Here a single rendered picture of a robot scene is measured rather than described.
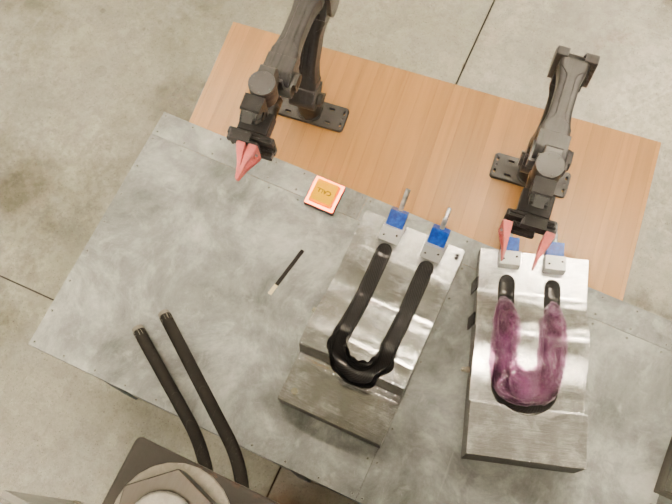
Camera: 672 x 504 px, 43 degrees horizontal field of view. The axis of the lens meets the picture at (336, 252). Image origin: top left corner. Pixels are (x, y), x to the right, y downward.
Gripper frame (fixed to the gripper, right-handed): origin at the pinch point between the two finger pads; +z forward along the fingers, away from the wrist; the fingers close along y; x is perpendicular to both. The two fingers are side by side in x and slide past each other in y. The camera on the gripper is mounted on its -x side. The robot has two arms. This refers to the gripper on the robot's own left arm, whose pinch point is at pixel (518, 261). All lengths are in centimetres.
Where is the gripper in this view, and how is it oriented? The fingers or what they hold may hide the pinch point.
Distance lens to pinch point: 173.7
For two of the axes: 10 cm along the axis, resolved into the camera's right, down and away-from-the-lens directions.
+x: 0.3, 3.1, 9.5
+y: 9.5, 3.0, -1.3
